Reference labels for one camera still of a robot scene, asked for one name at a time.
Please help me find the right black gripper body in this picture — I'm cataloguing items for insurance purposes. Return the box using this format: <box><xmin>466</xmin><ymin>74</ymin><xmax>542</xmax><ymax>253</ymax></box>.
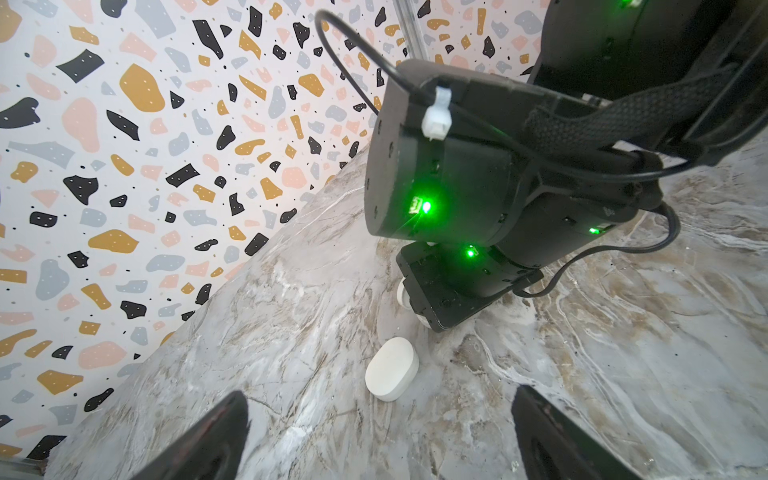
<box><xmin>396</xmin><ymin>242</ymin><xmax>543</xmax><ymax>332</ymax></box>

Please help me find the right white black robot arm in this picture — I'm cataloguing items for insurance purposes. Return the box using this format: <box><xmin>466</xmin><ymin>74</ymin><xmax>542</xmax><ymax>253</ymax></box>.
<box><xmin>315</xmin><ymin>1</ymin><xmax>767</xmax><ymax>332</ymax></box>

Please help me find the white earbud charging case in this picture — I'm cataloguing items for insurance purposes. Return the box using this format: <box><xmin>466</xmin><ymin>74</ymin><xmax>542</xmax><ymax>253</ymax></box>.
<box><xmin>365</xmin><ymin>337</ymin><xmax>420</xmax><ymax>402</ymax></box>

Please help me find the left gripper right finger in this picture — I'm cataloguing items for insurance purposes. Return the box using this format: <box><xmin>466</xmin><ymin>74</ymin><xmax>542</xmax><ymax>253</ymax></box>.
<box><xmin>511</xmin><ymin>385</ymin><xmax>640</xmax><ymax>480</ymax></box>

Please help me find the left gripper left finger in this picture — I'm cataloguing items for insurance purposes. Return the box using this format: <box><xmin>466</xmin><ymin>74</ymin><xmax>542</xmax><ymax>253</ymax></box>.
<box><xmin>133</xmin><ymin>391</ymin><xmax>250</xmax><ymax>480</ymax></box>

